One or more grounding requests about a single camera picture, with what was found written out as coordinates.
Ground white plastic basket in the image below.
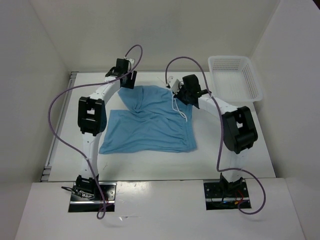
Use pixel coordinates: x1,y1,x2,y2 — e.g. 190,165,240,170
207,55,263,103

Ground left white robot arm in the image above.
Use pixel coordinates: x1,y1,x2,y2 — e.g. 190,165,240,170
73,57,137,200

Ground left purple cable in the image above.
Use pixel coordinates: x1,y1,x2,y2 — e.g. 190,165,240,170
47,44,144,220

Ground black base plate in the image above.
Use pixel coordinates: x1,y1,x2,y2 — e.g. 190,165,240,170
68,182,117,213
203,179,252,211

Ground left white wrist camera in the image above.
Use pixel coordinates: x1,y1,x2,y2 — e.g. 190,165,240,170
124,57,135,71

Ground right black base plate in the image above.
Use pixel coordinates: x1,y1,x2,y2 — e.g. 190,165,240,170
203,179,252,211

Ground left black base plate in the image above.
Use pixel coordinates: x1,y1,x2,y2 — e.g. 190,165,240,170
68,182,117,213

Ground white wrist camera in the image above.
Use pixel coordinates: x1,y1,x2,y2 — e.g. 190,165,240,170
124,57,135,71
167,76,183,95

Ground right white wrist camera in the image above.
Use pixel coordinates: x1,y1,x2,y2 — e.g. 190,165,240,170
167,76,183,95

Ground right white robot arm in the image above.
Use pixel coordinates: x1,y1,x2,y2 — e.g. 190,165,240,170
167,74,258,198

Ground blue mesh shorts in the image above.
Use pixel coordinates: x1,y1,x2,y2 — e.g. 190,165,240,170
99,85,197,155

